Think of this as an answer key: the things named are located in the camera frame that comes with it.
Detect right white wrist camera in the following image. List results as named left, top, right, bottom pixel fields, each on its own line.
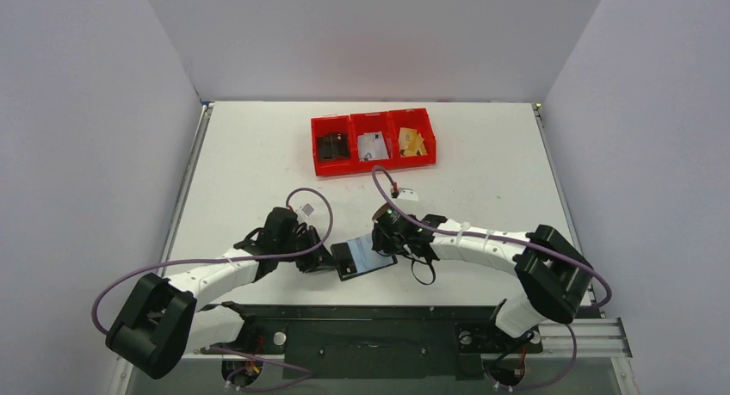
left=392, top=188, right=419, bottom=202

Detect right red bin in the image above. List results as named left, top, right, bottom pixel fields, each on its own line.
left=387, top=108, right=437, bottom=169

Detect gold cards in bin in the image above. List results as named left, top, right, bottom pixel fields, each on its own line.
left=398, top=127, right=428, bottom=157

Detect aluminium rail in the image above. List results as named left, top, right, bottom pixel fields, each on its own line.
left=535, top=318, right=633, bottom=359

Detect black credit card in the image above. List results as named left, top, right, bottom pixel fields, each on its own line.
left=331, top=243, right=357, bottom=281

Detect white cards in bin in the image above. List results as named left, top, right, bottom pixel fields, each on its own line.
left=357, top=132, right=390, bottom=162

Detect black leather card holder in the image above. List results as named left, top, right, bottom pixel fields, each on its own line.
left=344, top=234, right=398, bottom=281

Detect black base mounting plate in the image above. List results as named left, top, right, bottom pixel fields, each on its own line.
left=222, top=301, right=543, bottom=380

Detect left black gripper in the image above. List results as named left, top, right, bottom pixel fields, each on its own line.
left=277, top=225, right=339, bottom=274

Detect red bin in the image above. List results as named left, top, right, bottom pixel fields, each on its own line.
left=350, top=111, right=394, bottom=172
left=387, top=108, right=437, bottom=169
left=311, top=115, right=352, bottom=177

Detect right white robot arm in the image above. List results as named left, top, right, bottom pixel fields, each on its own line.
left=372, top=204, right=592, bottom=349

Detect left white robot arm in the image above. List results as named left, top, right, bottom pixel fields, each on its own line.
left=105, top=207, right=334, bottom=379

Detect black card holders in bin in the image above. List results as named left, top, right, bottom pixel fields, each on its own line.
left=316, top=133, right=350, bottom=161

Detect middle red bin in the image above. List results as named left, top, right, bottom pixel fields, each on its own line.
left=350, top=111, right=394, bottom=172

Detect left red bin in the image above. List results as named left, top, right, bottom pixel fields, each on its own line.
left=311, top=115, right=352, bottom=177

